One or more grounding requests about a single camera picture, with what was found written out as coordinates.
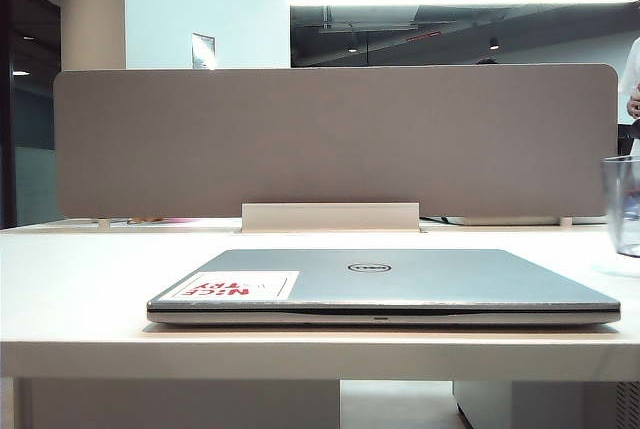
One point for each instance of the clear glass water cup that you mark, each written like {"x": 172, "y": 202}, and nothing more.
{"x": 622, "y": 209}

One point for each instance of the silver closed laptop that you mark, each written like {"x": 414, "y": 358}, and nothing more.
{"x": 400, "y": 284}

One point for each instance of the brown fabric desk divider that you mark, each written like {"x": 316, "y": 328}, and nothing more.
{"x": 335, "y": 139}

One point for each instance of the white sticker with red print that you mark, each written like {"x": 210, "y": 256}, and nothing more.
{"x": 225, "y": 286}

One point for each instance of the pink flat item behind divider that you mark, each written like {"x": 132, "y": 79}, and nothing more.
{"x": 180, "y": 220}

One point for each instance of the orange item behind divider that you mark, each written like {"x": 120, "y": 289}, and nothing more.
{"x": 142, "y": 220}

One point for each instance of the beige divider support foot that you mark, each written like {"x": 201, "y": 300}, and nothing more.
{"x": 103, "y": 222}
{"x": 565, "y": 222}

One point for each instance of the person in white shirt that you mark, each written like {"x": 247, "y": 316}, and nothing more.
{"x": 632, "y": 74}

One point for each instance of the small wall poster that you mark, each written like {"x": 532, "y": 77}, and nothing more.
{"x": 203, "y": 51}

